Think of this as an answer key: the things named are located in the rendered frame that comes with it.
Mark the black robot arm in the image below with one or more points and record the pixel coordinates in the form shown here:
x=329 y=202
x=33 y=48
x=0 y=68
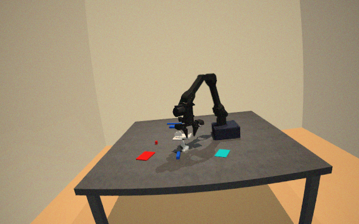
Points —
x=186 y=104

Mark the red flat rectangular plate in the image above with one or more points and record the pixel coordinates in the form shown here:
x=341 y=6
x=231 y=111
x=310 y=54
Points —
x=145 y=156

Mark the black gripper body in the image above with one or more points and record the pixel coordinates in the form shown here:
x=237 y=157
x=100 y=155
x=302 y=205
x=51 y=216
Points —
x=189 y=120

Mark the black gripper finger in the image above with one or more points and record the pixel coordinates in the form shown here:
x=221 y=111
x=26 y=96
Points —
x=195 y=128
x=186 y=132

